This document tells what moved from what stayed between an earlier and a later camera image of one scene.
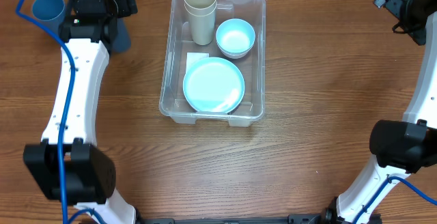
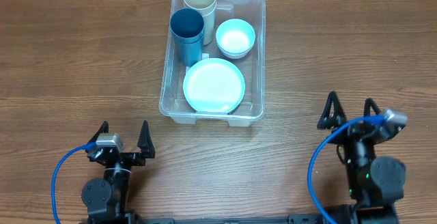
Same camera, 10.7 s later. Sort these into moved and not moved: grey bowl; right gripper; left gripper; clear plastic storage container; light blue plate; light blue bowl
Moved: right gripper; left gripper
Not moved: grey bowl; light blue bowl; light blue plate; clear plastic storage container
